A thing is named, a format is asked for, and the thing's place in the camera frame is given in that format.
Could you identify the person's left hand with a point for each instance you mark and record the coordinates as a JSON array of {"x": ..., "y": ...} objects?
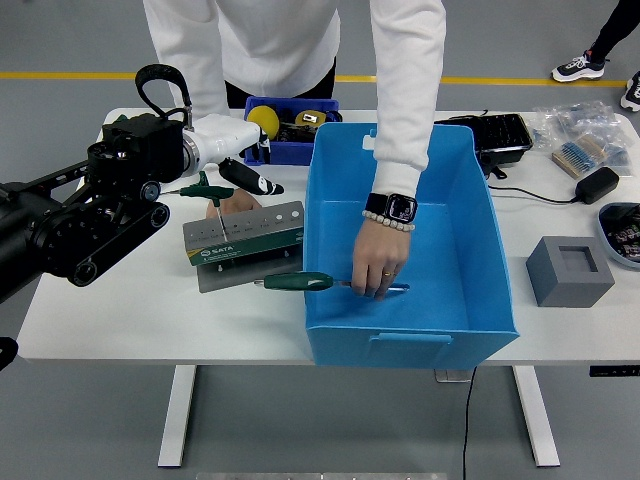
[{"x": 380, "y": 255}]

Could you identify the person's right hand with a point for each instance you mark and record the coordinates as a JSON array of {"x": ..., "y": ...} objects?
[{"x": 237, "y": 202}]

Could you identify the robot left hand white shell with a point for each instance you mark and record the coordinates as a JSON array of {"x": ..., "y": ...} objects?
[{"x": 225, "y": 137}]

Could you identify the green metal hex key stand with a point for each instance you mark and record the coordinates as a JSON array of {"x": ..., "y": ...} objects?
[{"x": 235, "y": 250}]

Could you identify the person's right forearm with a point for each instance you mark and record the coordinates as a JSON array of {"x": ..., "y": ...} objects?
[{"x": 205, "y": 90}]

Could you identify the person's left forearm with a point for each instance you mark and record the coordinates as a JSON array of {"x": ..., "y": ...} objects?
[{"x": 405, "y": 140}]

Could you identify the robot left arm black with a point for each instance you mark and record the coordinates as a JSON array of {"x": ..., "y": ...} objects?
[{"x": 55, "y": 235}]

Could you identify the large blue plastic box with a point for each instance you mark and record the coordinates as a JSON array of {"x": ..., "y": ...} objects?
[{"x": 450, "y": 300}]

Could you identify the yellow ball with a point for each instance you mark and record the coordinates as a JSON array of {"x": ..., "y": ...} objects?
[{"x": 264, "y": 121}]

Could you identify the black smartwatch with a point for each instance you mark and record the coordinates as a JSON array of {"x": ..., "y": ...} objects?
[{"x": 395, "y": 206}]

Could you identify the small blue parts bin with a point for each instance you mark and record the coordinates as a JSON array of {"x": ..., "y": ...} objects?
[{"x": 290, "y": 152}]

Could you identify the dark metal parts pile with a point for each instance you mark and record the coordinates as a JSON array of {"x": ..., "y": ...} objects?
[{"x": 297, "y": 134}]

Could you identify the yellow tape measure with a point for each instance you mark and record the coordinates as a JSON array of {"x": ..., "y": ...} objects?
[{"x": 310, "y": 118}]

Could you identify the black round roll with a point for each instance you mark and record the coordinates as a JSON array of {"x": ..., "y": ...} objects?
[{"x": 334, "y": 118}]

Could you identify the person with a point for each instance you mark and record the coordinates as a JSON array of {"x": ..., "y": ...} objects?
[
  {"x": 280, "y": 40},
  {"x": 615, "y": 25}
]

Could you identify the black plastic tray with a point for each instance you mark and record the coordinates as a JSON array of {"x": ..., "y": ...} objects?
[{"x": 502, "y": 137}]

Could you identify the grey hollow foam block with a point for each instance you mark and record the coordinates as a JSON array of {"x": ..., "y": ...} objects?
[{"x": 555, "y": 285}]

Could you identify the white table leg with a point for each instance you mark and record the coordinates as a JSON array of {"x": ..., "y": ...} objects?
[
  {"x": 177, "y": 415},
  {"x": 536, "y": 415}
]

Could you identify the blue resistor strip bundle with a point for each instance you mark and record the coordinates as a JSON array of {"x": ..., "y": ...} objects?
[{"x": 580, "y": 155}]

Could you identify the black power adapter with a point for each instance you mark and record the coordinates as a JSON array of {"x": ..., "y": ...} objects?
[{"x": 596, "y": 185}]

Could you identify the light blue bowl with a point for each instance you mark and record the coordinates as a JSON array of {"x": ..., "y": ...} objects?
[{"x": 607, "y": 245}]

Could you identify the clear plastic parts bag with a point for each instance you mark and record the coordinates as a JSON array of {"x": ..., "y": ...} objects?
[
  {"x": 575, "y": 117},
  {"x": 619, "y": 150}
]

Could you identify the small circuit boards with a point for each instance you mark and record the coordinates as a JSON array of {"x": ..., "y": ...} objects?
[{"x": 627, "y": 232}]

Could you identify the black table control panel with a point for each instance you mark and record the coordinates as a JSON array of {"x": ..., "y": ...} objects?
[{"x": 615, "y": 371}]

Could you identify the white black sneaker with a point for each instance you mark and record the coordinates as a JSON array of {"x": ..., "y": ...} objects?
[
  {"x": 632, "y": 92},
  {"x": 577, "y": 67}
]

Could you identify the grey table bracket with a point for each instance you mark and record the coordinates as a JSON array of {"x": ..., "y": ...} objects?
[{"x": 450, "y": 376}]

